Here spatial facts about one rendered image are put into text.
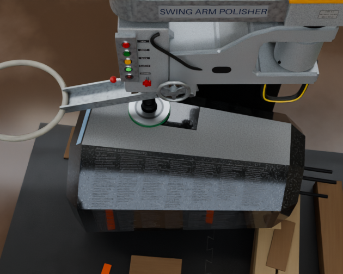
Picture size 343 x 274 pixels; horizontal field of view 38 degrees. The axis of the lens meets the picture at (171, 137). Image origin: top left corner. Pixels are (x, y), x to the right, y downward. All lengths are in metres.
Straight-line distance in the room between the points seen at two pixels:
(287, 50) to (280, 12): 0.28
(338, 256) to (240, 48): 1.58
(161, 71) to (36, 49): 2.07
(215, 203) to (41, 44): 2.17
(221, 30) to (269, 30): 0.22
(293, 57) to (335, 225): 1.38
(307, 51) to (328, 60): 1.94
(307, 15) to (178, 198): 1.11
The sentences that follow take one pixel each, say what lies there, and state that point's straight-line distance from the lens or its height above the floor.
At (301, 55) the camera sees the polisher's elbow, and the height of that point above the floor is 1.40.
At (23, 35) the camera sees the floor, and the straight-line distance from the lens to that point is 4.19.
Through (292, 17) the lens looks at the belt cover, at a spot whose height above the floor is 1.65.
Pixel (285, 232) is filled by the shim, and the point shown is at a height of 0.25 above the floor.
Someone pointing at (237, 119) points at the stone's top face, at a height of 0.86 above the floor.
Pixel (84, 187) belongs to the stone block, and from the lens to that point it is 2.56.
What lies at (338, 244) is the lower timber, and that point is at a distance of 3.19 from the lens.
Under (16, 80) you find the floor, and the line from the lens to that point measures 3.92.
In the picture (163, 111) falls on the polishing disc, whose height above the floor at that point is 0.89.
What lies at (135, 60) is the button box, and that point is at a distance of 2.04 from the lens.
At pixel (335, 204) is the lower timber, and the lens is 3.28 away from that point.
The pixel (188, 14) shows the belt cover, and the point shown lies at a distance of 1.87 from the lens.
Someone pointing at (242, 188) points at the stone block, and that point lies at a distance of 2.48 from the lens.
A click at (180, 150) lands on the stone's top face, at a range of 2.44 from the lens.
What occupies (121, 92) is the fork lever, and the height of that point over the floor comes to 1.01.
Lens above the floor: 2.99
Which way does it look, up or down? 59 degrees down
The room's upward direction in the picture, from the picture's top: 1 degrees clockwise
